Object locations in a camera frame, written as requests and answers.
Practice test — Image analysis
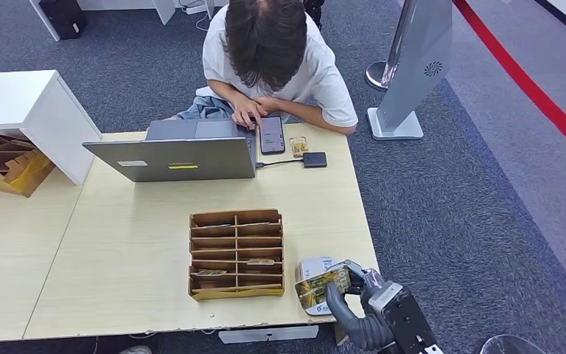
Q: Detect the black chair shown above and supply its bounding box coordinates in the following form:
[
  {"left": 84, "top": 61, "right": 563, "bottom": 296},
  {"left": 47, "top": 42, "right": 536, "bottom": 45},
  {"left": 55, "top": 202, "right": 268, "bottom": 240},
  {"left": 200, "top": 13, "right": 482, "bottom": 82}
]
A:
[{"left": 304, "top": 0, "right": 326, "bottom": 30}]

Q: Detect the ID card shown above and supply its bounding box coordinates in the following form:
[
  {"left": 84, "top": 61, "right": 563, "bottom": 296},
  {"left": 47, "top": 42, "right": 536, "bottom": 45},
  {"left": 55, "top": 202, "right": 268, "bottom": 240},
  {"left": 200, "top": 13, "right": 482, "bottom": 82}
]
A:
[{"left": 294, "top": 265, "right": 352, "bottom": 311}]

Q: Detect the white furniture panel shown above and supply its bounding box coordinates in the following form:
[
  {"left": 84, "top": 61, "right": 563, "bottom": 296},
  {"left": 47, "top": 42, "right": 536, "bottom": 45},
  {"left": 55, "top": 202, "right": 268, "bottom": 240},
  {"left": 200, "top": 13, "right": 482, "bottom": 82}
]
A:
[{"left": 29, "top": 0, "right": 177, "bottom": 43}]

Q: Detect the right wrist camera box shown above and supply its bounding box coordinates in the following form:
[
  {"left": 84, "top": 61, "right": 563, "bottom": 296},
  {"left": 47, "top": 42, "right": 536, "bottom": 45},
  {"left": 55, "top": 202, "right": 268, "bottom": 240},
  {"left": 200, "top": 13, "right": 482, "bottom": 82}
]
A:
[{"left": 368, "top": 282, "right": 444, "bottom": 354}]

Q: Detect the white shelf box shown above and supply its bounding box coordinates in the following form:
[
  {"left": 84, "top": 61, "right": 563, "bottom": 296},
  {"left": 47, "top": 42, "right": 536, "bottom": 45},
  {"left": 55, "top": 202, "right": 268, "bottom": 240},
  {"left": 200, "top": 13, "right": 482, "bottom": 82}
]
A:
[{"left": 0, "top": 69, "right": 102, "bottom": 187}]

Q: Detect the black hub cable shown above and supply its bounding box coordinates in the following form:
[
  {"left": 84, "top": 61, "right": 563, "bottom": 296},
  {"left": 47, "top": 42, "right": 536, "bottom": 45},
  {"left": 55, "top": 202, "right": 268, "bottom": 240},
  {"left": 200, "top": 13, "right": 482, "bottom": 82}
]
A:
[{"left": 255, "top": 158, "right": 305, "bottom": 169}]

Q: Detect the person's right hand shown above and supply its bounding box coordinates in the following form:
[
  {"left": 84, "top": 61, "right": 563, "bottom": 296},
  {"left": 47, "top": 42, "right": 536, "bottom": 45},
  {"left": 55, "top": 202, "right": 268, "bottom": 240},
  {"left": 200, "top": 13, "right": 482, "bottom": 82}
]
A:
[{"left": 231, "top": 95, "right": 268, "bottom": 131}]

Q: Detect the cardboard divider box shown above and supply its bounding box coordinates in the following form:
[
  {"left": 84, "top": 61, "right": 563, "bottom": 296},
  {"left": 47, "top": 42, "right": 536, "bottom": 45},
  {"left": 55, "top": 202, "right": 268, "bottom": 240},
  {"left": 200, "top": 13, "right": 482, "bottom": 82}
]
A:
[{"left": 0, "top": 131, "right": 57, "bottom": 198}]

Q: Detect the black smartphone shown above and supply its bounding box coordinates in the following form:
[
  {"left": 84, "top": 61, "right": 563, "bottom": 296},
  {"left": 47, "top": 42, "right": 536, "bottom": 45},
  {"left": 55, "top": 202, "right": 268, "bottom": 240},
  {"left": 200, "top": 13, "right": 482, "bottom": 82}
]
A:
[{"left": 257, "top": 115, "right": 287, "bottom": 156}]

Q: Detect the person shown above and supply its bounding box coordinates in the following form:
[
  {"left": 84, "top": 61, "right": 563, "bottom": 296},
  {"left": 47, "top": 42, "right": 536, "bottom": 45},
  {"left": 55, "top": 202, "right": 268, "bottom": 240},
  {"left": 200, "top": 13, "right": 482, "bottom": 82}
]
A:
[{"left": 165, "top": 0, "right": 360, "bottom": 136}]

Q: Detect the white card reader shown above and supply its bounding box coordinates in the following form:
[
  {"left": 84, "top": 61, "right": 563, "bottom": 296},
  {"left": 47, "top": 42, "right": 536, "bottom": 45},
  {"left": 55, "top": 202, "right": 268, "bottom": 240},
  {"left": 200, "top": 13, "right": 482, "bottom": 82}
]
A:
[{"left": 296, "top": 257, "right": 338, "bottom": 317}]

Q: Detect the white power strip with cables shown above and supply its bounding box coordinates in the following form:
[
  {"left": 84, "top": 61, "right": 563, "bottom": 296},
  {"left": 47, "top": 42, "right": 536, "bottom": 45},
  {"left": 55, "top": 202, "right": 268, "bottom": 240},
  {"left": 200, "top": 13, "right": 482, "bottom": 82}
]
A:
[{"left": 179, "top": 0, "right": 217, "bottom": 31}]

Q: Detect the small black hub box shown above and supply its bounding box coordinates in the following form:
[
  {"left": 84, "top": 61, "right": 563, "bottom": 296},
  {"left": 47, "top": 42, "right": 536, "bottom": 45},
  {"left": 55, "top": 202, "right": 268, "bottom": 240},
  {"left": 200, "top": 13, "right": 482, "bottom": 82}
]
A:
[{"left": 303, "top": 151, "right": 329, "bottom": 170}]

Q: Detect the person's left hand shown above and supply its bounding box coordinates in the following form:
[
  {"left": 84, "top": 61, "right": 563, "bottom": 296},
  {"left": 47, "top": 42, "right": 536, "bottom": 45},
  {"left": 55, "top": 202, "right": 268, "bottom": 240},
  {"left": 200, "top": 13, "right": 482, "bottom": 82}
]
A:
[{"left": 255, "top": 97, "right": 284, "bottom": 116}]

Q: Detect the chrome stanchion post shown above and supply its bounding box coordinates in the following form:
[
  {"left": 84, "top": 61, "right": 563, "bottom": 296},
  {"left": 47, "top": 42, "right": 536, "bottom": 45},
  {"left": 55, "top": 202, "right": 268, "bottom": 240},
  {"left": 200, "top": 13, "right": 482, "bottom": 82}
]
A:
[{"left": 365, "top": 0, "right": 418, "bottom": 92}]

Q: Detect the clear plastic dome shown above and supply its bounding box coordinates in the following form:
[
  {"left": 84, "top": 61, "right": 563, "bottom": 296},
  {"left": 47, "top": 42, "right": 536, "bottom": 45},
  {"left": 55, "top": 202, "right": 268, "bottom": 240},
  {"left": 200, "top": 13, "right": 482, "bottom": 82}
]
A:
[{"left": 479, "top": 335, "right": 550, "bottom": 354}]

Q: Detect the wooden card organizer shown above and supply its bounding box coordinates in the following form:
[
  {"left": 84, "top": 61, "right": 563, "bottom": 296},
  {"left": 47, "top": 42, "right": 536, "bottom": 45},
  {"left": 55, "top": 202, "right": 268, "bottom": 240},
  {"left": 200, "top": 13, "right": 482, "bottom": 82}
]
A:
[{"left": 187, "top": 209, "right": 285, "bottom": 302}]

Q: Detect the grey kiosk stand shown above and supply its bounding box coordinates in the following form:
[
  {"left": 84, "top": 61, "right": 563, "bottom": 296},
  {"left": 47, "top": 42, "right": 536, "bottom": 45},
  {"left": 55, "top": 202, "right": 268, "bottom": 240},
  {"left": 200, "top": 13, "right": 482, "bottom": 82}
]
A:
[{"left": 366, "top": 0, "right": 454, "bottom": 142}]

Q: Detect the red barrier strip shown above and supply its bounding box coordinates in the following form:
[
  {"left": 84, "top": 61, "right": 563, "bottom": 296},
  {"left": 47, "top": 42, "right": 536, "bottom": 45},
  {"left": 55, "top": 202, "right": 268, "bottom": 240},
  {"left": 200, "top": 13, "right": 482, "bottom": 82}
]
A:
[{"left": 453, "top": 0, "right": 566, "bottom": 167}]

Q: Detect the white metal bracket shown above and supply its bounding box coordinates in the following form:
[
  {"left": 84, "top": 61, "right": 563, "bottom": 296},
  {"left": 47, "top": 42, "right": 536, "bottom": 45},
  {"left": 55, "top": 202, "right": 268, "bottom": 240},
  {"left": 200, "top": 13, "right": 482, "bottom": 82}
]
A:
[{"left": 217, "top": 325, "right": 320, "bottom": 345}]

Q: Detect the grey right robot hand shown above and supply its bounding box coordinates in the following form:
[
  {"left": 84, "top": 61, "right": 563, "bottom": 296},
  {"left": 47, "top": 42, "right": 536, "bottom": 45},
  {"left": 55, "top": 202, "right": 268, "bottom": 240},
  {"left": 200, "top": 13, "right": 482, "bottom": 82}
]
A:
[{"left": 325, "top": 260, "right": 395, "bottom": 351}]

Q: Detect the grey laptop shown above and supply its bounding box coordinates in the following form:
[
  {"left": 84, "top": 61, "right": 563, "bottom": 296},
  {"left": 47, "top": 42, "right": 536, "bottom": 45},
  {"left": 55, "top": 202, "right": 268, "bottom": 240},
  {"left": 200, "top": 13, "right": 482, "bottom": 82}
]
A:
[{"left": 81, "top": 118, "right": 259, "bottom": 184}]

